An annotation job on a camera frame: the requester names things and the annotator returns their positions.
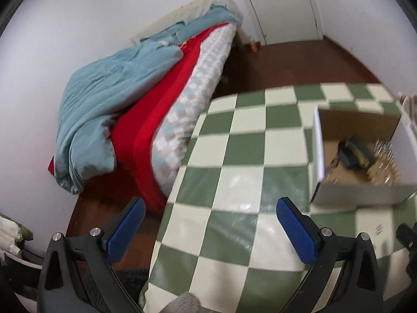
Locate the beige bed headboard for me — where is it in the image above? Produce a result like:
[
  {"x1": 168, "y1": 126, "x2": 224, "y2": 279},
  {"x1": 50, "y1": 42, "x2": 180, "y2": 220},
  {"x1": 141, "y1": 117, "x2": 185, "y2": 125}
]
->
[{"x1": 131, "y1": 0, "x2": 243, "y2": 44}]

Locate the grey white checkered mattress cover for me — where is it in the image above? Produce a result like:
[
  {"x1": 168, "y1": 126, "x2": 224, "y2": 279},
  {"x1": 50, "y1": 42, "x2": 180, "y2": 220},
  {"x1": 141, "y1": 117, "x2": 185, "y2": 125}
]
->
[{"x1": 151, "y1": 23, "x2": 238, "y2": 199}]

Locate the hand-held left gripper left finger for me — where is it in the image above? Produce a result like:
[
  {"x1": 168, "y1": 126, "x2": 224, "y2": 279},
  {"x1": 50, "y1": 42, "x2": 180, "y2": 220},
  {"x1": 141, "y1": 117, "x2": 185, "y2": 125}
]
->
[{"x1": 37, "y1": 196, "x2": 146, "y2": 313}]

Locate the bed with red sheet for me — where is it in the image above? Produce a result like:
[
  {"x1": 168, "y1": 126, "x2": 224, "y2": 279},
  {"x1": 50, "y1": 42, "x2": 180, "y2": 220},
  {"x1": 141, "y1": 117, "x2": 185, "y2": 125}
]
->
[{"x1": 48, "y1": 26, "x2": 222, "y2": 214}]

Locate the thick silver chain bracelet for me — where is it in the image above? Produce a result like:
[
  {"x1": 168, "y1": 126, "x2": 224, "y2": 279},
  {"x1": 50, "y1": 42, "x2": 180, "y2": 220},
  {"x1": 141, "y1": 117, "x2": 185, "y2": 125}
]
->
[{"x1": 373, "y1": 140, "x2": 395, "y2": 162}]

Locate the black wristband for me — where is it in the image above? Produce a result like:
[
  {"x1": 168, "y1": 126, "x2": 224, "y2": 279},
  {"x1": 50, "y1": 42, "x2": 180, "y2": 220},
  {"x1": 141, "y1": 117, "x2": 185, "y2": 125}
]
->
[{"x1": 337, "y1": 136, "x2": 375, "y2": 171}]

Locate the cardboard box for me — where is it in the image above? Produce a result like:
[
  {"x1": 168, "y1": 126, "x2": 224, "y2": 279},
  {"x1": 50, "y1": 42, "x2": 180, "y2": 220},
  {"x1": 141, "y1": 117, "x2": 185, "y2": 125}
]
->
[{"x1": 308, "y1": 106, "x2": 417, "y2": 214}]

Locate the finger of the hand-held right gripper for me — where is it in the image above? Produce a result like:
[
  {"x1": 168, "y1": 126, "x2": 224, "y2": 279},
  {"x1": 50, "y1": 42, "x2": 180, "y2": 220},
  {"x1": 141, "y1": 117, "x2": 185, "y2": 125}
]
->
[{"x1": 396, "y1": 222, "x2": 417, "y2": 250}]

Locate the light blue blanket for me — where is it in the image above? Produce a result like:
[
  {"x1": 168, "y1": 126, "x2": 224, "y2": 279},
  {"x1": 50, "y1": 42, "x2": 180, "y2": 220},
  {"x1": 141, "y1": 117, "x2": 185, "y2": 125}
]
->
[{"x1": 54, "y1": 41, "x2": 183, "y2": 194}]

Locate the light blue folded cover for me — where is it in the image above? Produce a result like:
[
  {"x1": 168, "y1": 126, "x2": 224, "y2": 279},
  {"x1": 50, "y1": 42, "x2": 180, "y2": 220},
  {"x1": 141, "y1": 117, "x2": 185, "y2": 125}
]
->
[{"x1": 140, "y1": 3, "x2": 243, "y2": 44}]

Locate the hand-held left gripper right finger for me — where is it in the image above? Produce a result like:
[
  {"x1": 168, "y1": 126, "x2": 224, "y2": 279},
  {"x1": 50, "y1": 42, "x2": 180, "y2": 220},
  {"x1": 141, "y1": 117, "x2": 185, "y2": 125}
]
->
[{"x1": 275, "y1": 196, "x2": 383, "y2": 313}]

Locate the white door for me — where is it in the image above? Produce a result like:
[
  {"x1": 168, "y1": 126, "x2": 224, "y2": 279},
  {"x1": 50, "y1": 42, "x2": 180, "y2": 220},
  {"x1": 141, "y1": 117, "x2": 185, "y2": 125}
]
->
[{"x1": 231, "y1": 0, "x2": 324, "y2": 46}]

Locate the green white checkered tablecloth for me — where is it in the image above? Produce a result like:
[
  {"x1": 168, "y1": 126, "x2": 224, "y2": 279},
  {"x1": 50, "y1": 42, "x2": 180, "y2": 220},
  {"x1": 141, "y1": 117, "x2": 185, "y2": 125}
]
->
[{"x1": 138, "y1": 83, "x2": 417, "y2": 313}]

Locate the wooden bead bracelet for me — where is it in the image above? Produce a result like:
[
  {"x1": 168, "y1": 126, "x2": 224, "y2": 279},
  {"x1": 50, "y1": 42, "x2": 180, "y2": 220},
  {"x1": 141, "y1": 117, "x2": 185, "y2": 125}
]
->
[{"x1": 366, "y1": 155, "x2": 401, "y2": 184}]

